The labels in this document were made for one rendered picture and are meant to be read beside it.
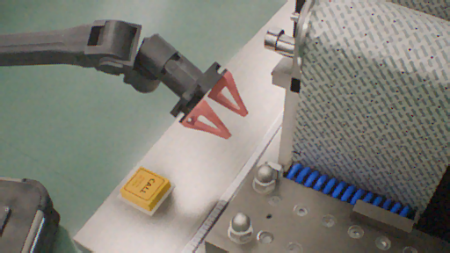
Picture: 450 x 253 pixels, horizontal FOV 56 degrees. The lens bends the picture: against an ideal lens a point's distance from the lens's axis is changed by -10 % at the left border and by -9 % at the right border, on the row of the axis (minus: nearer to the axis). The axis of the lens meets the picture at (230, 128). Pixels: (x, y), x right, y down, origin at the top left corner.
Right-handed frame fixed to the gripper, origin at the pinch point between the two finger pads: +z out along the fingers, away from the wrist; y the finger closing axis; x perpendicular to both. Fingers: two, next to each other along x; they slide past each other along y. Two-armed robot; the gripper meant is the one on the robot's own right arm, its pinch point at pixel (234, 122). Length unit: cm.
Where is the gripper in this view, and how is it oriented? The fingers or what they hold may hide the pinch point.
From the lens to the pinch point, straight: 76.9
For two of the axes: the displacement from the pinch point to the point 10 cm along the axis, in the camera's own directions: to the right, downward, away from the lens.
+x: 4.5, -4.3, -7.8
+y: -4.8, 6.2, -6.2
